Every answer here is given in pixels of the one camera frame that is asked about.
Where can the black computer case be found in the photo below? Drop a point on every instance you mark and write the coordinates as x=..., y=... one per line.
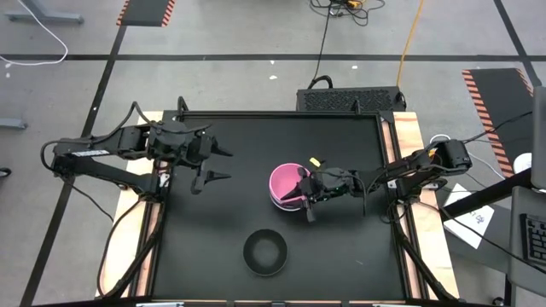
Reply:
x=350, y=100

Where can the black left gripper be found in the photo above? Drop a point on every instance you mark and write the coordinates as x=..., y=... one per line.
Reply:
x=198, y=160

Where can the black clamp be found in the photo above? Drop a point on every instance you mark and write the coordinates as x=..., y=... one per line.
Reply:
x=356, y=106
x=182, y=104

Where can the purple bowl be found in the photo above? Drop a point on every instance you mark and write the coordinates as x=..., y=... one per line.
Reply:
x=277, y=203

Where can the striped floor mat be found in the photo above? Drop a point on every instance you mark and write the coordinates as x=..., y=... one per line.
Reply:
x=145, y=13
x=503, y=106

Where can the black aluminium rig frame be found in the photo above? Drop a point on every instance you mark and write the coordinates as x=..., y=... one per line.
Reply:
x=277, y=114

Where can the grey desk panel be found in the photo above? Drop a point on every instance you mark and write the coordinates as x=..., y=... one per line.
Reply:
x=539, y=136

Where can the yellow plug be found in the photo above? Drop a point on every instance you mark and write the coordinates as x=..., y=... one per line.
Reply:
x=433, y=152

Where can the workbench with grey legs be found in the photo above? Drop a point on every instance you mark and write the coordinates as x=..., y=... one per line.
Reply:
x=47, y=18

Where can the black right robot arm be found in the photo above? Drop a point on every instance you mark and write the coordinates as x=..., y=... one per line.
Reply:
x=454, y=155

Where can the pink bowl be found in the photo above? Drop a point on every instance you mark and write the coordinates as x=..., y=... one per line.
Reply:
x=283, y=179

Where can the white bowl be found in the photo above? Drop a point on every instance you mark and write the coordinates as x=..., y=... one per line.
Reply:
x=286, y=209

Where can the yellow tape tag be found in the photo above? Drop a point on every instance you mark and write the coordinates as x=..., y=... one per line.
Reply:
x=315, y=162

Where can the grey desk foot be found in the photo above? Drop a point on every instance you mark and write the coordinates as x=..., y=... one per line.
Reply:
x=13, y=124

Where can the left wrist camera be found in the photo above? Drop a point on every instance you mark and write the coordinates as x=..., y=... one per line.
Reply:
x=200, y=145

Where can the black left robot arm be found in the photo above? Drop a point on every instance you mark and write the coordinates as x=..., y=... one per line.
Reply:
x=106, y=172

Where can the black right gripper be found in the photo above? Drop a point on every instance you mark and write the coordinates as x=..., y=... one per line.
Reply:
x=324, y=196

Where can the white round cap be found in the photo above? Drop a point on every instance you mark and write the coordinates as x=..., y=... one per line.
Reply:
x=524, y=163

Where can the black keyboard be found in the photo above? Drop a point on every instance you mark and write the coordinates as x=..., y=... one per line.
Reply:
x=535, y=239

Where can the white paper sheet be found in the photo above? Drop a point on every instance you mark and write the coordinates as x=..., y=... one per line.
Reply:
x=473, y=224

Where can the dark grey bowl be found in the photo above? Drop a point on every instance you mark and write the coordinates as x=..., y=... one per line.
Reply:
x=265, y=252

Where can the black diagonal bar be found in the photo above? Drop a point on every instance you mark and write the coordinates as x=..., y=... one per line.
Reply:
x=486, y=194

